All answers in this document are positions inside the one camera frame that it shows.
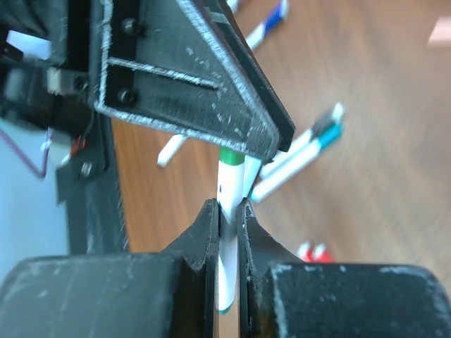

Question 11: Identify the red marker upper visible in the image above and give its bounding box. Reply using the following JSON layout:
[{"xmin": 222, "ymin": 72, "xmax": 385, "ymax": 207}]
[{"xmin": 297, "ymin": 242, "xmax": 312, "ymax": 262}]

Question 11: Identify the red marker lower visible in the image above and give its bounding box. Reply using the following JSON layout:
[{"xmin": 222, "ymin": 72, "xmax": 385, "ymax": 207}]
[{"xmin": 311, "ymin": 244, "xmax": 334, "ymax": 263}]

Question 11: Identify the blue cap marker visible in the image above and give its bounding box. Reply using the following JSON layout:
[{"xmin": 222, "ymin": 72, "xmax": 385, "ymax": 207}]
[{"xmin": 245, "ymin": 0, "xmax": 290, "ymax": 50}]

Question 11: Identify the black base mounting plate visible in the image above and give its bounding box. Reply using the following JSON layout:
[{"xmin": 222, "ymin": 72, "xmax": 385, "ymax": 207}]
[{"xmin": 56, "ymin": 114, "xmax": 129, "ymax": 254}]

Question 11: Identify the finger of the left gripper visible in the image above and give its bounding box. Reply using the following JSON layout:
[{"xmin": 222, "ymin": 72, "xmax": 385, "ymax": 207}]
[
  {"xmin": 89, "ymin": 1, "xmax": 280, "ymax": 161},
  {"xmin": 178, "ymin": 1, "xmax": 295, "ymax": 152}
]

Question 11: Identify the red marker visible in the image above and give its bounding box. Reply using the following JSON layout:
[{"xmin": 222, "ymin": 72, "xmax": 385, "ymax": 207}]
[
  {"xmin": 297, "ymin": 242, "xmax": 312, "ymax": 262},
  {"xmin": 311, "ymin": 244, "xmax": 334, "ymax": 263}
]

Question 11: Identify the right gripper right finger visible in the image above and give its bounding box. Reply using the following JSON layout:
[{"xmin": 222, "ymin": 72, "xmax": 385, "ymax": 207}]
[{"xmin": 237, "ymin": 202, "xmax": 450, "ymax": 337}]

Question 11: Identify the light blue highlighter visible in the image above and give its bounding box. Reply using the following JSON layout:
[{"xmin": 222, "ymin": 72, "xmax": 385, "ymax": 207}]
[{"xmin": 242, "ymin": 156, "xmax": 262, "ymax": 198}]

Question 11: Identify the peach cap acrylic marker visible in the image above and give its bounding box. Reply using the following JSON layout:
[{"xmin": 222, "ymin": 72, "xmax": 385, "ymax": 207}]
[{"xmin": 427, "ymin": 16, "xmax": 451, "ymax": 47}]

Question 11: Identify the black cap marker lower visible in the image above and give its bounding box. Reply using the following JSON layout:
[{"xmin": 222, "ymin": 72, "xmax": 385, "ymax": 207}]
[{"xmin": 156, "ymin": 134, "xmax": 187, "ymax": 168}]

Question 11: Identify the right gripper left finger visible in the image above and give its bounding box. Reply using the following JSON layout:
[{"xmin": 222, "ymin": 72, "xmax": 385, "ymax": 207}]
[{"xmin": 1, "ymin": 199, "xmax": 219, "ymax": 337}]

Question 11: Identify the green cap acrylic marker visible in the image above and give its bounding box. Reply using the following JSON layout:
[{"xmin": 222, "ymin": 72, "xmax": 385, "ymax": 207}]
[{"xmin": 217, "ymin": 147, "xmax": 245, "ymax": 315}]

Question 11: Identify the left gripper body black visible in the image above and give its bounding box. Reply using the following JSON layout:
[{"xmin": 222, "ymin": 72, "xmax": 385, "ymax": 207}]
[{"xmin": 1, "ymin": 1, "xmax": 95, "ymax": 134}]

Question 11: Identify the black cap whiteboard marker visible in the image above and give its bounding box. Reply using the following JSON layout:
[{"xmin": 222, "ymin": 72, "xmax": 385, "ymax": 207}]
[{"xmin": 259, "ymin": 102, "xmax": 345, "ymax": 179}]

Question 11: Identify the teal cap whiteboard marker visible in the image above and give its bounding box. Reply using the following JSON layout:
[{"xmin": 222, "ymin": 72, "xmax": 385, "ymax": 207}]
[{"xmin": 250, "ymin": 124, "xmax": 342, "ymax": 203}]

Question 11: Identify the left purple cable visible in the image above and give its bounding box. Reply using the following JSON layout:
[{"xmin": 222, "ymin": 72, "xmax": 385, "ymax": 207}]
[{"xmin": 0, "ymin": 126, "xmax": 54, "ymax": 180}]

